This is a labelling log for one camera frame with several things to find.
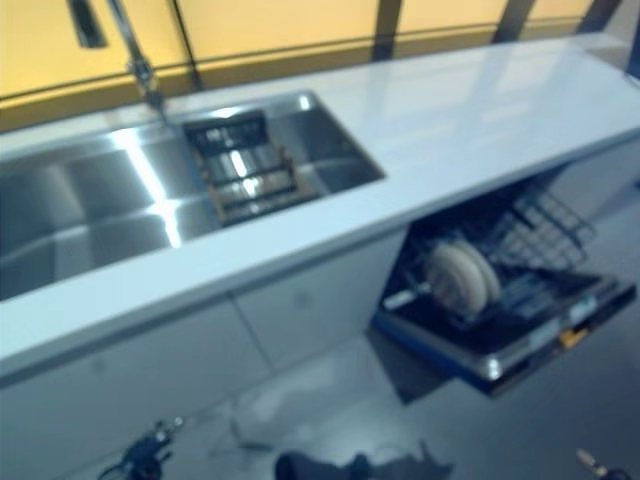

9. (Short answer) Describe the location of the black robot foot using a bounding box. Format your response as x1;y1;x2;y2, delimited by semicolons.
349;452;377;480
274;449;322;480

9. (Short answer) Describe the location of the wire dishwasher rack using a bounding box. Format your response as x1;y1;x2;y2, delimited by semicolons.
394;184;601;331

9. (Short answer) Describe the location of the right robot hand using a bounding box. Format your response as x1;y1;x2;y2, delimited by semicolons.
574;447;637;480

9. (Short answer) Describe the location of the black dishwasher door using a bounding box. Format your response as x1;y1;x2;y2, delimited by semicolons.
372;272;639;399

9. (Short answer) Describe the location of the beige round plate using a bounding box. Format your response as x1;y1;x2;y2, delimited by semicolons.
464;239;503;304
422;242;490;314

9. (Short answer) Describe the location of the wide white cabinet door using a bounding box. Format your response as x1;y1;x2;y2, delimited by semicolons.
0;294;275;480

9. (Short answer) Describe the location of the black right robot foot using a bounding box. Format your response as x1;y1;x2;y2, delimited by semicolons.
349;452;377;480

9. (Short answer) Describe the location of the white cabinet door beside dishwasher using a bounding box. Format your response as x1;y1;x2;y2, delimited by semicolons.
554;148;640;222

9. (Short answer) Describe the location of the black left robot foot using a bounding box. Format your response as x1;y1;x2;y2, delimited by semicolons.
274;449;322;480

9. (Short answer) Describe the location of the stainless steel kitchen sink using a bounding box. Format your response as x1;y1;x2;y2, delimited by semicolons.
0;89;387;302

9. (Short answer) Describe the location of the chrome pull-down kitchen faucet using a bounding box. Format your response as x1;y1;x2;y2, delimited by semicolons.
67;0;170;127

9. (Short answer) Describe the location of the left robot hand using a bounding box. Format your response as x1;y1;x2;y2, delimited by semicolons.
127;416;187;480

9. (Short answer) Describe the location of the narrow white cabinet door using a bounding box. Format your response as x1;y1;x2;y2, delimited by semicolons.
229;229;406;374

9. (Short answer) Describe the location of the black wood-sided sink drying rack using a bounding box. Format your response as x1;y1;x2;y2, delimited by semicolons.
182;112;335;227

